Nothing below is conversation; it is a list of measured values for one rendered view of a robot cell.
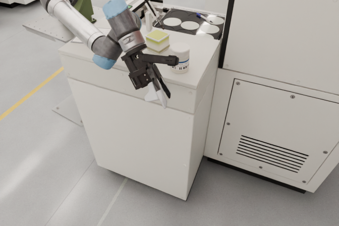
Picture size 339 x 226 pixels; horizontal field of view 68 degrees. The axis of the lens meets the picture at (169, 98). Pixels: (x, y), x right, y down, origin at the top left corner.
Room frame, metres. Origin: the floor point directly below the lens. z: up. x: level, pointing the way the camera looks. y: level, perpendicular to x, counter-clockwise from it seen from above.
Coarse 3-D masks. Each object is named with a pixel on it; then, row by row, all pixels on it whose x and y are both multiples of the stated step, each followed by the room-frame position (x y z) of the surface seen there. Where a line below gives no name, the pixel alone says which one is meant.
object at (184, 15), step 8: (168, 16) 1.38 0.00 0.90; (176, 16) 1.39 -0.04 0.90; (184, 16) 1.39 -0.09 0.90; (192, 16) 1.39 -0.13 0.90; (208, 16) 1.38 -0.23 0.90; (216, 16) 1.38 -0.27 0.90; (200, 24) 1.28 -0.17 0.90; (208, 24) 1.28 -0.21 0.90; (184, 32) 1.19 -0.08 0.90; (192, 32) 1.19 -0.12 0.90; (200, 32) 1.19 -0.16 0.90; (216, 32) 1.19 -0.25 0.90
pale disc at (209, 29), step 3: (201, 27) 1.25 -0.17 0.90; (204, 27) 1.25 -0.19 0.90; (207, 27) 1.25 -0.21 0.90; (210, 27) 1.25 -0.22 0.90; (213, 27) 1.25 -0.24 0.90; (216, 27) 1.25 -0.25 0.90; (201, 30) 1.21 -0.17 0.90; (204, 30) 1.21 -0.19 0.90; (207, 30) 1.21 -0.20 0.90; (210, 30) 1.21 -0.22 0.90; (213, 30) 1.21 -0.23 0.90; (216, 30) 1.21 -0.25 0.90
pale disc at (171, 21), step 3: (168, 18) 1.36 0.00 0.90; (171, 18) 1.36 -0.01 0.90; (174, 18) 1.36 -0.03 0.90; (165, 21) 1.32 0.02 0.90; (168, 21) 1.32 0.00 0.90; (171, 21) 1.32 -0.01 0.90; (174, 21) 1.32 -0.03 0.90; (177, 21) 1.32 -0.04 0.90; (180, 21) 1.32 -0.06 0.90; (165, 24) 1.28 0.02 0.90; (168, 24) 1.28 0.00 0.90; (171, 24) 1.28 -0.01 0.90; (174, 24) 1.28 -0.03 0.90; (177, 24) 1.28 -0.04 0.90
